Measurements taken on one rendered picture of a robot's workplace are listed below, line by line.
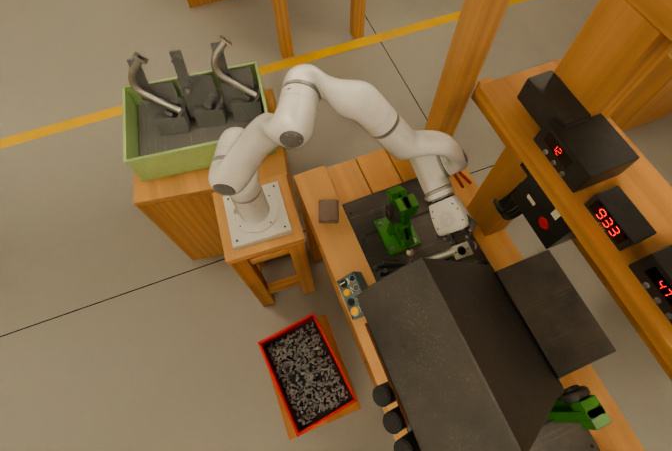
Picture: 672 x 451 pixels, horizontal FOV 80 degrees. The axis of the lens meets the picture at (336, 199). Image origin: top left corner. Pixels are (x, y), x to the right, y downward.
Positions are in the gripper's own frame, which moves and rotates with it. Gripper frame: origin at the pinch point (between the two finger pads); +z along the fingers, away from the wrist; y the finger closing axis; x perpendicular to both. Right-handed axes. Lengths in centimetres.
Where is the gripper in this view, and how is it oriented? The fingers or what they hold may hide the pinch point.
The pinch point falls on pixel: (463, 246)
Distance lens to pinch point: 125.3
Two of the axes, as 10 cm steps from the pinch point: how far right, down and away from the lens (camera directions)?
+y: 7.1, -3.7, -6.0
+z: 3.8, 9.2, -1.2
